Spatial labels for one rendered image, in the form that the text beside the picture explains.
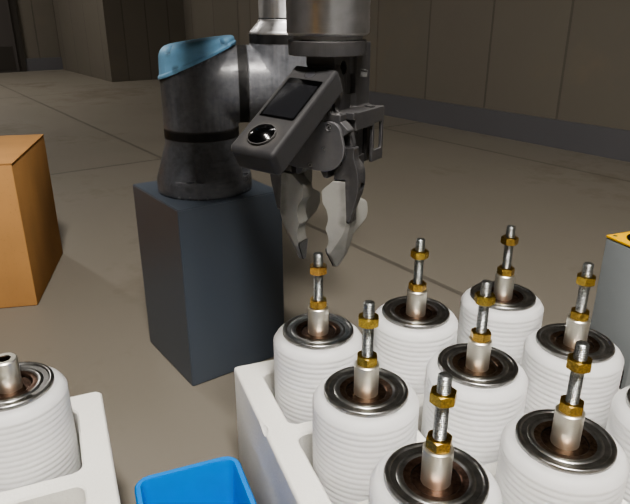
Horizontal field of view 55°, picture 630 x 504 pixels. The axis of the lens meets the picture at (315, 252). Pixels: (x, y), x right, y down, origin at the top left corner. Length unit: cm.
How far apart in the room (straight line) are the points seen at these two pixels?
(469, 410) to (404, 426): 7
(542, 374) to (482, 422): 10
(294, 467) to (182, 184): 50
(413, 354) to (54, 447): 36
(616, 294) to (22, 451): 67
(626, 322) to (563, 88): 217
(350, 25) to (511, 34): 255
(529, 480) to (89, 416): 43
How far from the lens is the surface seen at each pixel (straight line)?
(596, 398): 67
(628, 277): 81
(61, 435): 63
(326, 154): 56
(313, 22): 55
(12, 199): 132
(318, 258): 61
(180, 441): 93
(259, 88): 93
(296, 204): 60
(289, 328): 66
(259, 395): 68
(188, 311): 97
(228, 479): 71
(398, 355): 68
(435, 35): 339
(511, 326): 73
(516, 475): 52
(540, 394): 67
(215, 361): 103
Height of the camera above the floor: 57
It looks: 22 degrees down
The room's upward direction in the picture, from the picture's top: straight up
